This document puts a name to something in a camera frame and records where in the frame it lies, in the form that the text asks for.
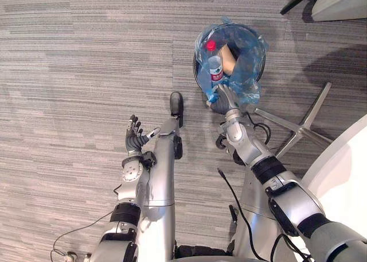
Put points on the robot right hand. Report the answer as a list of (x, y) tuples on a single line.
[(225, 101)]

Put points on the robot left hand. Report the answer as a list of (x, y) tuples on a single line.
[(134, 141)]

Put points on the blue plastic trash bag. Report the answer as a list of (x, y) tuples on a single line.
[(246, 61)]

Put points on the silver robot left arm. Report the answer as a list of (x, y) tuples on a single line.
[(130, 171)]

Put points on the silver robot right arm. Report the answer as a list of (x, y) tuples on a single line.
[(292, 199)]

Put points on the small black trash bin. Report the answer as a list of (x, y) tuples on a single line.
[(196, 72)]

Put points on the clear bottle with red cap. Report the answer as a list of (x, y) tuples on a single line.
[(215, 70)]

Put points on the brown paper cup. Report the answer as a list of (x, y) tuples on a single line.
[(228, 61)]

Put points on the silver robot left leg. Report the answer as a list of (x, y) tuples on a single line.
[(162, 173)]

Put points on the silver robot leg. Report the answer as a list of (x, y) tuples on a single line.
[(162, 173), (252, 199)]

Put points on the dark robot left foot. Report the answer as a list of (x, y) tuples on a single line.
[(175, 103)]

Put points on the silver metal table base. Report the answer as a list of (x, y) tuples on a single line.
[(301, 128)]

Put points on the silver robot right leg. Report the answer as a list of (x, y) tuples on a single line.
[(252, 199)]

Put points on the black chair leg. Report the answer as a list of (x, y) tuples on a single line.
[(294, 1)]

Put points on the white round table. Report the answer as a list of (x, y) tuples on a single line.
[(344, 173)]

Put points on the light grey chair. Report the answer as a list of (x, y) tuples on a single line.
[(338, 7)]

